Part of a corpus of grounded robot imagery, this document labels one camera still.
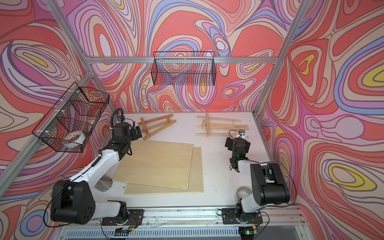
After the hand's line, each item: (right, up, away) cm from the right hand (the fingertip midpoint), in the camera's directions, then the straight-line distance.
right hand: (237, 141), depth 94 cm
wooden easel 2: (-9, +10, +12) cm, 18 cm away
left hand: (-65, +8, -7) cm, 66 cm away
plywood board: (-27, -23, -10) cm, 37 cm away
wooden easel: (-62, +7, +13) cm, 64 cm away
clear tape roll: (-2, -26, -14) cm, 30 cm away
